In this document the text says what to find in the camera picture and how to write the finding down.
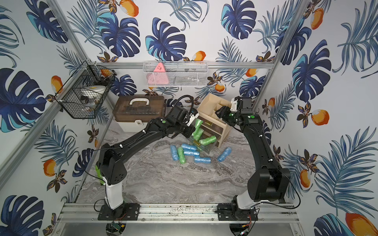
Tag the blue roll middle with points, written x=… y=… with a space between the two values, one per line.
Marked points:
x=191 y=152

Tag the pink triangle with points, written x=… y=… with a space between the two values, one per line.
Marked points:
x=158 y=77

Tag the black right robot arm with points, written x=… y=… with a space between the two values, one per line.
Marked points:
x=269 y=183

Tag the clear wall tray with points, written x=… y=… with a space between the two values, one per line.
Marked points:
x=180 y=73

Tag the black wire basket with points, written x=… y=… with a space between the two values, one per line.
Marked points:
x=87 y=74

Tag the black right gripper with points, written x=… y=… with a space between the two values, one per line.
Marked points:
x=223 y=114

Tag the green work glove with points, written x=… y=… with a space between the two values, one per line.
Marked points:
x=99 y=175

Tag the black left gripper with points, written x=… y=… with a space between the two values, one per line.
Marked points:
x=187 y=127

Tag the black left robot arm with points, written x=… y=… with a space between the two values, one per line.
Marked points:
x=112 y=159

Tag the beige drawer organizer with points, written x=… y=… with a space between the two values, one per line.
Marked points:
x=212 y=125

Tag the brown lidded storage box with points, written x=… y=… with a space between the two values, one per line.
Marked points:
x=133 y=112

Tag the clear bottom drawer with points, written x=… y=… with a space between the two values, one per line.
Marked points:
x=207 y=133

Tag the green roll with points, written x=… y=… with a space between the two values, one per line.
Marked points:
x=208 y=140
x=198 y=124
x=198 y=133
x=181 y=155

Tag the blue roll lower right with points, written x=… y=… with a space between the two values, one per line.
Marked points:
x=205 y=160

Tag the white tape roll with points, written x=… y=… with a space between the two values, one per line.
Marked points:
x=93 y=91

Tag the blue roll top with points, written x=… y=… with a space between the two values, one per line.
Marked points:
x=189 y=147

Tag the blue roll left upright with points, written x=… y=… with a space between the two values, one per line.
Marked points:
x=174 y=153

